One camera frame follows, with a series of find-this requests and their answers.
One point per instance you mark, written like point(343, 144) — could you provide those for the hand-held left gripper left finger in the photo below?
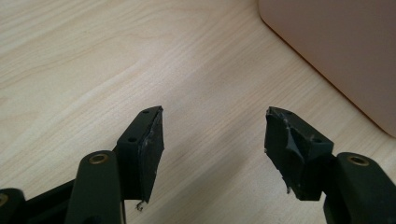
point(146, 155)

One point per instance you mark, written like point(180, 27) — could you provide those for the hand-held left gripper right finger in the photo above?
point(289, 155)

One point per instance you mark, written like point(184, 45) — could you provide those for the large pink box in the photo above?
point(342, 46)

